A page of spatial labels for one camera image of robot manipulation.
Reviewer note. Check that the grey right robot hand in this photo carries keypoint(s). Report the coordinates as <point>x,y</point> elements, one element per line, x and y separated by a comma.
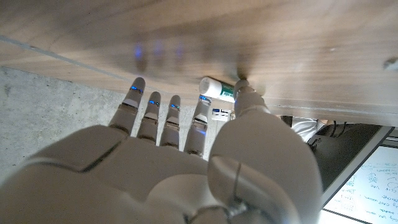
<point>140,174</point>

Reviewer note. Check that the white marker with green cap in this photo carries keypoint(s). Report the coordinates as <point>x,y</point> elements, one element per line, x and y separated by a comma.
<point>214,88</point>

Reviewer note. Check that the person in grey t-shirt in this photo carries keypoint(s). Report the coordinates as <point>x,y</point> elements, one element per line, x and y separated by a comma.
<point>306,129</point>

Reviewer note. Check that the black computer monitor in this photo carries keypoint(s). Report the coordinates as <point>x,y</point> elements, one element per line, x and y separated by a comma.
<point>342,149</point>

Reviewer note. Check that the white whiteboard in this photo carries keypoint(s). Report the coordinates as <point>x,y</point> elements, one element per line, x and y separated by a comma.
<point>373,193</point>

